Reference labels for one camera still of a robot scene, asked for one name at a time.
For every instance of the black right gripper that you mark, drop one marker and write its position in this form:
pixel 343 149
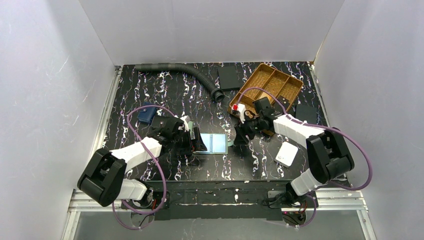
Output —
pixel 244 127

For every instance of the blue leather card holder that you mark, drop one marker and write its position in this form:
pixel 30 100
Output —
pixel 147 114

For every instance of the flat black square pad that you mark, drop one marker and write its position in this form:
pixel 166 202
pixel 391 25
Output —
pixel 228 78

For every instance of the orange card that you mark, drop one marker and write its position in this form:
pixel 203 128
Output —
pixel 265 95

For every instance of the mint green snap card holder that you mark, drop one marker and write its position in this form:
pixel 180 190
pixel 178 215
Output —
pixel 216 144

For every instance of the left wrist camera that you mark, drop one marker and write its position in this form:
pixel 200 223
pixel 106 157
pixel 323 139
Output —
pixel 186 120

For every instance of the woven wicker divided tray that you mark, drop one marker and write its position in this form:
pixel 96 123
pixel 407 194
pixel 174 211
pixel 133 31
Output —
pixel 273 82

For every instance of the white rectangular box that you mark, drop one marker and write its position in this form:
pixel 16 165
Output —
pixel 286 154

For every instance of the aluminium frame rail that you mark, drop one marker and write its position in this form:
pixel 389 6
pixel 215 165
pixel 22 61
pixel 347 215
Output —
pixel 210 194

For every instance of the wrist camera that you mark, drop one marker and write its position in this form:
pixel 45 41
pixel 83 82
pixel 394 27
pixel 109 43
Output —
pixel 186 120
pixel 239 109

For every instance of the flat black pad right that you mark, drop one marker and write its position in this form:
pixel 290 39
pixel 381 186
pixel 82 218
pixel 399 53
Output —
pixel 305 113

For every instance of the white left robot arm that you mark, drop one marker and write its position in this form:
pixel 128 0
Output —
pixel 104 179

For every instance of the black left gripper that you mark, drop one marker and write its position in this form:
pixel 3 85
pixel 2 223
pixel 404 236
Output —
pixel 191 141

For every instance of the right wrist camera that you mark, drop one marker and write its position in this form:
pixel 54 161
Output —
pixel 239 109

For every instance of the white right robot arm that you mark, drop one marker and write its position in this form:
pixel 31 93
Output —
pixel 327 152

